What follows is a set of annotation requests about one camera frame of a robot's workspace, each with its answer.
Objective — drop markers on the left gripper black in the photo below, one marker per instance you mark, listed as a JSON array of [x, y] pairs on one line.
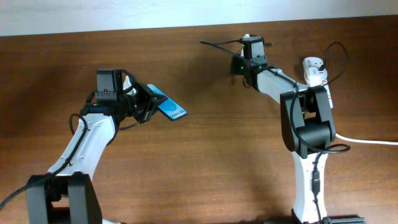
[[152, 102]]

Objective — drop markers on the blue Galaxy smartphone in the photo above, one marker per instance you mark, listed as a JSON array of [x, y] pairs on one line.
[[169, 108]]

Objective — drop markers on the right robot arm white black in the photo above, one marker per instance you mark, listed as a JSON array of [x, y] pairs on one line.
[[308, 128]]

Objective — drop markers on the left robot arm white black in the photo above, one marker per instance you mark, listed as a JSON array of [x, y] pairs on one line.
[[65, 194]]

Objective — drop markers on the white charger adapter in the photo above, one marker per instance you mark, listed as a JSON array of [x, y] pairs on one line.
[[314, 77]]

